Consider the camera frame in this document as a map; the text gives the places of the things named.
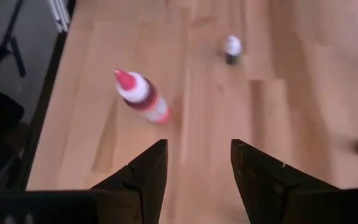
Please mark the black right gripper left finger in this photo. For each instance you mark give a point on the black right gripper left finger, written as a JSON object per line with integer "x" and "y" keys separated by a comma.
{"x": 148, "y": 174}

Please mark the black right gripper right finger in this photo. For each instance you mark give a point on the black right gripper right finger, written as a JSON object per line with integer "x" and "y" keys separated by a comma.
{"x": 259, "y": 180}

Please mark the small white-capped dropper bottle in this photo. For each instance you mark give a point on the small white-capped dropper bottle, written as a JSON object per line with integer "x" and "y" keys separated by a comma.
{"x": 232, "y": 46}

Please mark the black aluminium table frame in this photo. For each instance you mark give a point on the black aluminium table frame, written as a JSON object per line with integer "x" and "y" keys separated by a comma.
{"x": 46, "y": 93}

